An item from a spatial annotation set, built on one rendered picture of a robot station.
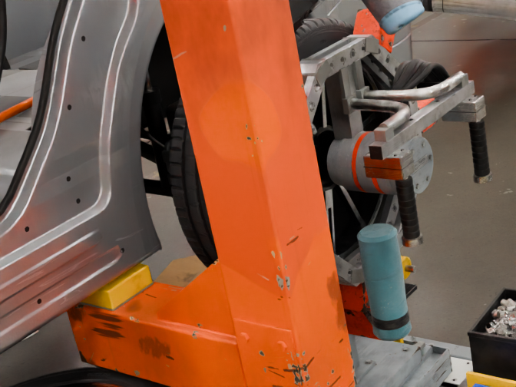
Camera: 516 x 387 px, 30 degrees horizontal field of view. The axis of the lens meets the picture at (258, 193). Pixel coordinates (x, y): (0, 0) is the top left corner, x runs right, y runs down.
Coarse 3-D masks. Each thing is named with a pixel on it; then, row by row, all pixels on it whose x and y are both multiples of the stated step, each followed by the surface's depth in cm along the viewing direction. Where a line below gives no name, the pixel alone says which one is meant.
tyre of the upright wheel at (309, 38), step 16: (304, 32) 214; (320, 32) 219; (336, 32) 224; (352, 32) 229; (304, 48) 214; (320, 48) 219; (176, 112) 216; (176, 128) 215; (176, 144) 214; (176, 160) 214; (192, 160) 211; (176, 176) 215; (192, 176) 212; (176, 192) 216; (192, 192) 213; (176, 208) 219; (192, 208) 214; (192, 224) 218; (208, 224) 214; (192, 240) 221; (208, 240) 217; (208, 256) 223
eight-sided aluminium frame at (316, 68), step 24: (336, 48) 217; (360, 48) 217; (384, 48) 225; (312, 72) 205; (384, 72) 229; (312, 96) 204; (312, 120) 205; (384, 216) 241; (336, 264) 217; (360, 264) 225
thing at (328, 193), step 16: (368, 80) 237; (320, 96) 225; (320, 112) 226; (368, 112) 244; (384, 112) 243; (320, 128) 226; (368, 128) 247; (320, 144) 233; (320, 160) 234; (320, 176) 234; (336, 192) 236; (352, 192) 250; (336, 208) 251; (352, 208) 239; (368, 208) 245; (336, 224) 247; (352, 224) 244; (368, 224) 242; (336, 240) 241; (352, 240) 239
